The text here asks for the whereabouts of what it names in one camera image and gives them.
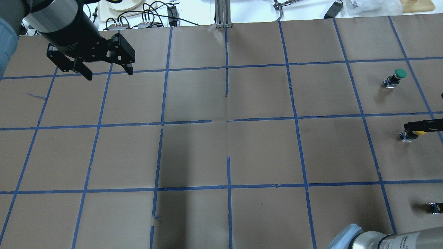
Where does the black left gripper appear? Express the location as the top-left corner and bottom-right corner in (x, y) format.
(38, 10), (136, 81)

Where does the yellow push button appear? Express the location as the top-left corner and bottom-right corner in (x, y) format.
(399, 130), (427, 142)

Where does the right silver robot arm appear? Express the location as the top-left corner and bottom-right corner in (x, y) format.
(327, 119), (443, 249)

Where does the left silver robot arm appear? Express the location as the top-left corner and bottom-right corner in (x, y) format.
(0, 0), (136, 80)

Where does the green push button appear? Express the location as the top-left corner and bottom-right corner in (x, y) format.
(383, 69), (408, 89)

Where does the small black contact block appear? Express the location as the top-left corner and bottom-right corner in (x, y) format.
(428, 202), (443, 214)

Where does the wooden board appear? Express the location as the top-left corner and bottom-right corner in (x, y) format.
(400, 0), (436, 14)

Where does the black power adapter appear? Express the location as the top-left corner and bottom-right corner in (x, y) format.
(323, 0), (343, 19)

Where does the aluminium frame post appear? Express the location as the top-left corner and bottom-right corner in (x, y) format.
(215, 0), (232, 29)

